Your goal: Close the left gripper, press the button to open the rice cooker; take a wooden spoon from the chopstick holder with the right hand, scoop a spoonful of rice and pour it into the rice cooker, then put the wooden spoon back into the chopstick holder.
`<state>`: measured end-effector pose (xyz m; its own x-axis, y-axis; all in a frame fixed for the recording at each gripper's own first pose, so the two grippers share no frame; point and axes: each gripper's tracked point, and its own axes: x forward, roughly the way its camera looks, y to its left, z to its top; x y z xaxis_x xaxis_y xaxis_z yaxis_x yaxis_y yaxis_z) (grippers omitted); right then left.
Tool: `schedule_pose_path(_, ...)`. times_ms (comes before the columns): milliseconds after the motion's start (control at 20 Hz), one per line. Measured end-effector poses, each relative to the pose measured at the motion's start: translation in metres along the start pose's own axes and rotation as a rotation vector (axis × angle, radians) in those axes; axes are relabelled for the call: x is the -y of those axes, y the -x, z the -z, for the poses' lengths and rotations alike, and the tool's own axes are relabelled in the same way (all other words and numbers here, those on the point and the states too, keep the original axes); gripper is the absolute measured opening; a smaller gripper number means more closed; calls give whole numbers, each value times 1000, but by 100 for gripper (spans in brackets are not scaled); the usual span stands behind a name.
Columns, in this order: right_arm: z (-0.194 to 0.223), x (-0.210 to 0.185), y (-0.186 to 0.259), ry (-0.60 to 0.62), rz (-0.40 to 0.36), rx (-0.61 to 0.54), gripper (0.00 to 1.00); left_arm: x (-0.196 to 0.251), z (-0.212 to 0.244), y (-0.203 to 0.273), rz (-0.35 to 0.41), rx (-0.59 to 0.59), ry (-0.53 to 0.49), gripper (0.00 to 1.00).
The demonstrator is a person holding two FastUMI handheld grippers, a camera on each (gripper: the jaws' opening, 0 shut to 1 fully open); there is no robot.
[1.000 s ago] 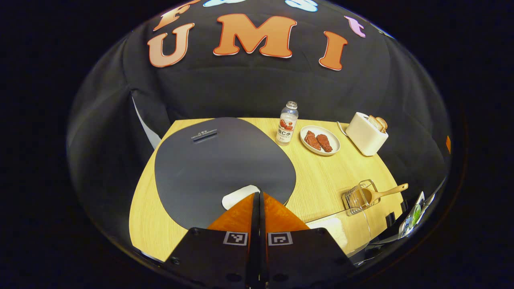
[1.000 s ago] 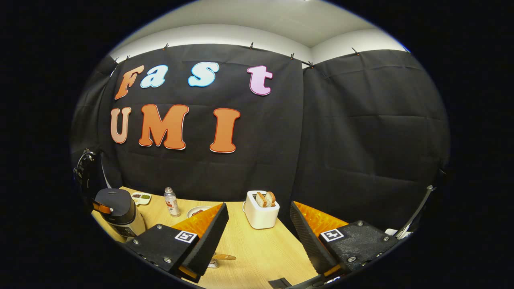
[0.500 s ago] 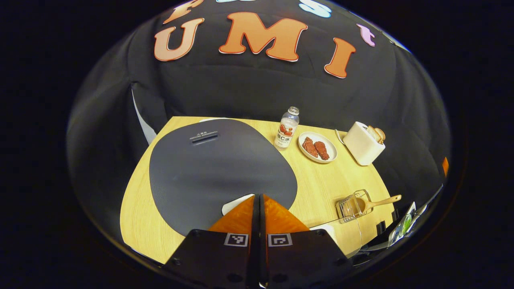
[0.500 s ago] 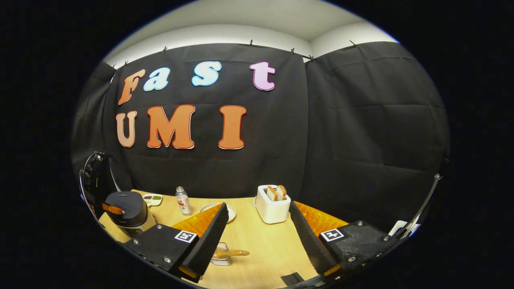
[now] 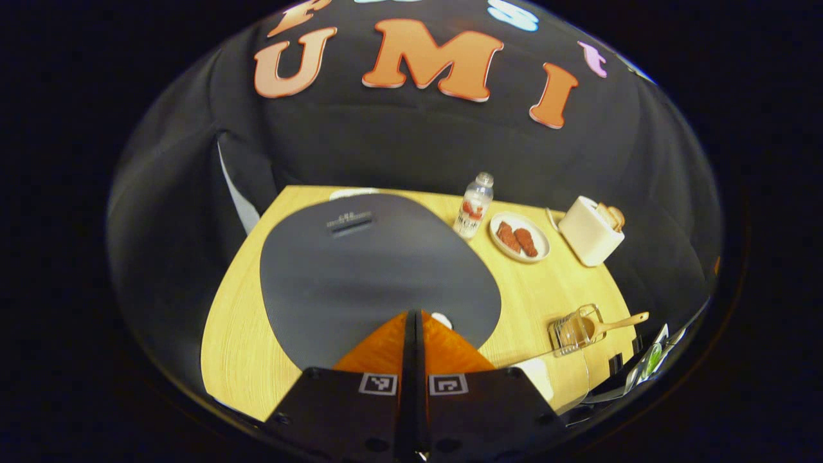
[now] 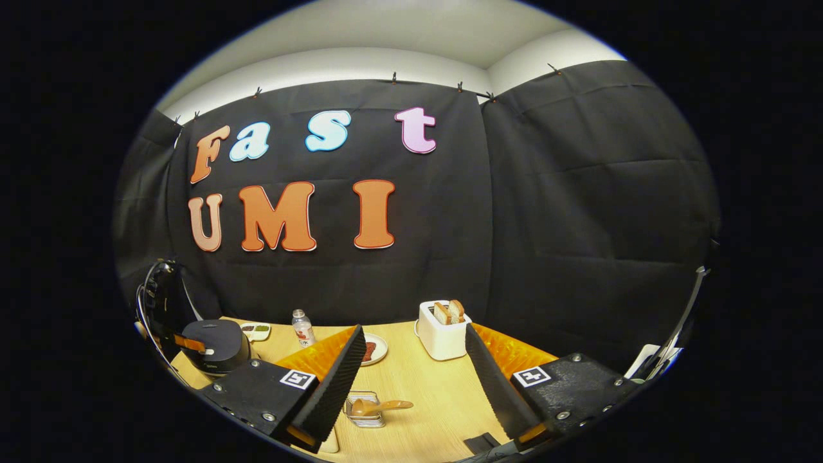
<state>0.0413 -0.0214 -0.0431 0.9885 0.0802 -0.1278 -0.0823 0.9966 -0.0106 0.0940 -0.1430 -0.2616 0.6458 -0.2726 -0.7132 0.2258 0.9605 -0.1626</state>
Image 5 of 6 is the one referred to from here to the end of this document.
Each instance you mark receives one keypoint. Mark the white frame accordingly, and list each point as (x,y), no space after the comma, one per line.
(662,333)

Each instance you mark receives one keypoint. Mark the white round plate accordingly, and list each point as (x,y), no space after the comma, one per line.
(543,247)

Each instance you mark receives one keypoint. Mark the white toaster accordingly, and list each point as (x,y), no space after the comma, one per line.
(588,235)

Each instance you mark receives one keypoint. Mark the red meat piece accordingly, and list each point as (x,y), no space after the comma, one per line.
(508,236)
(526,242)

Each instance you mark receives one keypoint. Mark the clear plastic bottle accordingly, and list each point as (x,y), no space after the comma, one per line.
(472,212)

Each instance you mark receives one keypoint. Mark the toast slice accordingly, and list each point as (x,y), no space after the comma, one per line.
(607,215)
(618,217)

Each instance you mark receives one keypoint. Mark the wooden spoon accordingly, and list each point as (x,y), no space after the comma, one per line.
(620,321)

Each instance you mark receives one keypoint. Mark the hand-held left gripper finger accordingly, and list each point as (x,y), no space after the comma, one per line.
(409,399)
(420,399)

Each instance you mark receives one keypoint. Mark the small white sauce dish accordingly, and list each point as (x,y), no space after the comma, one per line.
(353,191)

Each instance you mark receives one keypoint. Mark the black backdrop cloth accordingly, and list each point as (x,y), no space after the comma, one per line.
(386,141)

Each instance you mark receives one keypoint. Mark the dark grey rice cooker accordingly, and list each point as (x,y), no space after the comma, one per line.
(360,276)

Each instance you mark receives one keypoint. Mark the green round object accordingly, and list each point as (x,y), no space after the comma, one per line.
(652,359)

